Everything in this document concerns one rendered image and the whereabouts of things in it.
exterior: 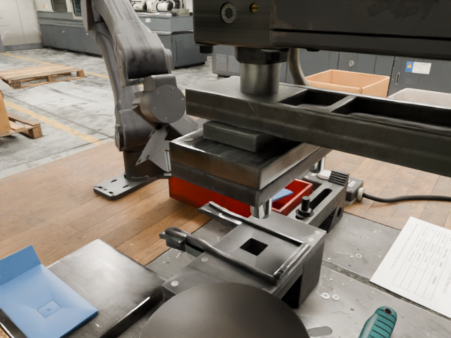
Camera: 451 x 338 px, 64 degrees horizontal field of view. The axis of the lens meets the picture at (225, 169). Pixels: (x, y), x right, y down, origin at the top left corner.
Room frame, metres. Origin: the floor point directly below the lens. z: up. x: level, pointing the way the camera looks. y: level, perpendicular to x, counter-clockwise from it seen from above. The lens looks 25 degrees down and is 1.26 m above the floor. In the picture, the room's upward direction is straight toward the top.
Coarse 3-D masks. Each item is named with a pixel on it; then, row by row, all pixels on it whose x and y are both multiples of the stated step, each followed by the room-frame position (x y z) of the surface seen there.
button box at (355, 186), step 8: (304, 176) 0.66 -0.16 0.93; (312, 176) 0.66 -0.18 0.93; (320, 184) 0.63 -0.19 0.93; (352, 184) 0.62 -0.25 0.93; (360, 184) 0.63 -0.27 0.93; (312, 192) 0.64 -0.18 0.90; (352, 192) 0.60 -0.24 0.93; (360, 192) 0.61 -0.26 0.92; (352, 200) 0.60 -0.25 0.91; (360, 200) 0.61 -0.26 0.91; (376, 200) 0.60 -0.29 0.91; (384, 200) 0.60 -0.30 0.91; (392, 200) 0.60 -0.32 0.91; (400, 200) 0.61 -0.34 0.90; (448, 200) 0.61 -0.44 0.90
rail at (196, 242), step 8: (192, 240) 0.36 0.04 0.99; (192, 248) 0.36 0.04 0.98; (200, 248) 0.36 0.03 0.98; (208, 248) 0.35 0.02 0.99; (224, 256) 0.33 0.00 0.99; (240, 264) 0.32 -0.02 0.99; (248, 264) 0.32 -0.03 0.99; (256, 272) 0.31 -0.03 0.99; (264, 272) 0.31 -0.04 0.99; (272, 280) 0.29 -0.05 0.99
